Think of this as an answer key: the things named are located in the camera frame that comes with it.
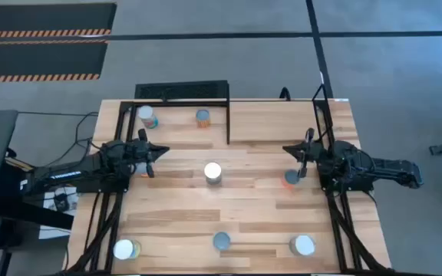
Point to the white paper sheet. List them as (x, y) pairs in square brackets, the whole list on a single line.
[(50, 199)]

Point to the teal tomatoes labelled can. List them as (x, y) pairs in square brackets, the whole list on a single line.
[(146, 113), (303, 245)]

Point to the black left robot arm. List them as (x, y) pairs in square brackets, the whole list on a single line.
[(67, 172)]

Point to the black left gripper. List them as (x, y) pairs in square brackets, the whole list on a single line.
[(142, 151)]

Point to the red orange patterned can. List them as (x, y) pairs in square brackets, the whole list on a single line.
[(291, 177)]

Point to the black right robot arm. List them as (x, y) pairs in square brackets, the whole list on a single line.
[(390, 168)]

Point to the black hazard striped floor mat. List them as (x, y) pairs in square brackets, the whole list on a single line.
[(37, 57), (44, 17)]

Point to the teal yellow labelled can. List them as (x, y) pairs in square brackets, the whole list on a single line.
[(124, 249)]

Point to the small black device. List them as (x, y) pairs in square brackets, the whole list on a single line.
[(61, 200)]

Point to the teal salmon can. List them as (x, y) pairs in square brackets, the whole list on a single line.
[(221, 240)]

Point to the orange waffle pattern can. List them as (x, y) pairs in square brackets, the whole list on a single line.
[(203, 115)]

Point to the green blue labelled can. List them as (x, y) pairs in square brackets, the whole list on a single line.
[(212, 171)]

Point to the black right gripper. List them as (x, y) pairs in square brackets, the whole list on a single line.
[(313, 153)]

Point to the black metal rig frame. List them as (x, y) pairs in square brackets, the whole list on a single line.
[(124, 119)]

